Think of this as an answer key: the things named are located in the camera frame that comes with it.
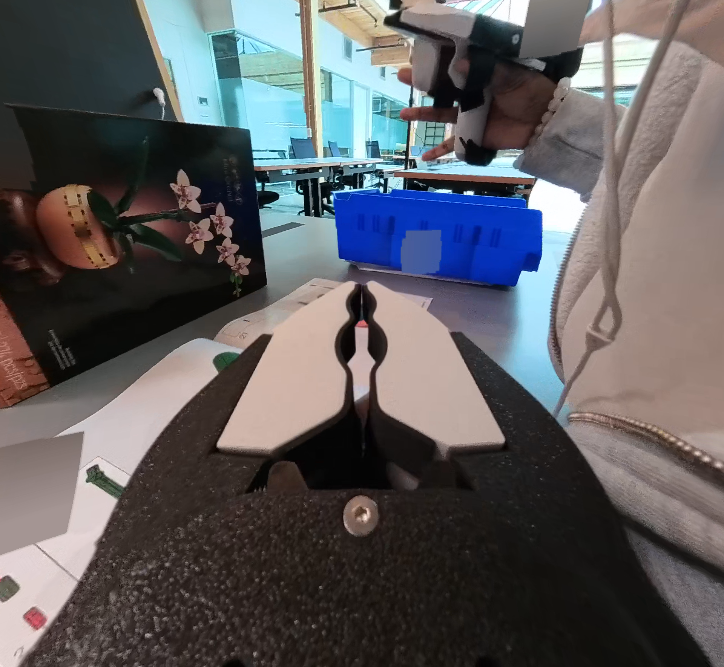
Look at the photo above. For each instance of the person's right hand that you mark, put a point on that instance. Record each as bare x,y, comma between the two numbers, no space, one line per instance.
514,107

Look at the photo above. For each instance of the blue plastic bin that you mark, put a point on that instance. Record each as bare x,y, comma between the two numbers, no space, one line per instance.
481,226

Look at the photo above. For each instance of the dark desk slot cover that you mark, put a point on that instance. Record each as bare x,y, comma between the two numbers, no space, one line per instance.
283,229

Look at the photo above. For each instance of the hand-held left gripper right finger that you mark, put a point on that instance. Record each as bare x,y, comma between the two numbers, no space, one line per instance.
430,384

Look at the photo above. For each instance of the long wooden top office table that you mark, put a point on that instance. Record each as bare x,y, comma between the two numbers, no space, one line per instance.
317,164

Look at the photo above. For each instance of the black orchid printed box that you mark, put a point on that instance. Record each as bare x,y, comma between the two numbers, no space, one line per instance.
141,169

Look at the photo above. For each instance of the white instruction booklet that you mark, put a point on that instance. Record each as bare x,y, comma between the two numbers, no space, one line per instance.
186,362

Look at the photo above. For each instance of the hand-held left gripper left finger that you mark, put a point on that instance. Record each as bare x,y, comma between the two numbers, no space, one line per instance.
294,384

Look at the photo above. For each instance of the person's white jacket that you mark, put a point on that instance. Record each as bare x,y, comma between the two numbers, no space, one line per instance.
667,311

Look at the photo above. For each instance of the person's right forearm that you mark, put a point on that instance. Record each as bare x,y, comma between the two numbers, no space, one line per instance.
577,141

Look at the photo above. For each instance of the dark blue office chair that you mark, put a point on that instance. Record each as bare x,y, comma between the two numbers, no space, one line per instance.
302,148
335,148

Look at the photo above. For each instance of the white gooseneck device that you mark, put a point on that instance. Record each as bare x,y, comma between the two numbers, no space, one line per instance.
159,96

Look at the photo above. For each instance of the wooden pillar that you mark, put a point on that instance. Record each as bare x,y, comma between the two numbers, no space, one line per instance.
310,56

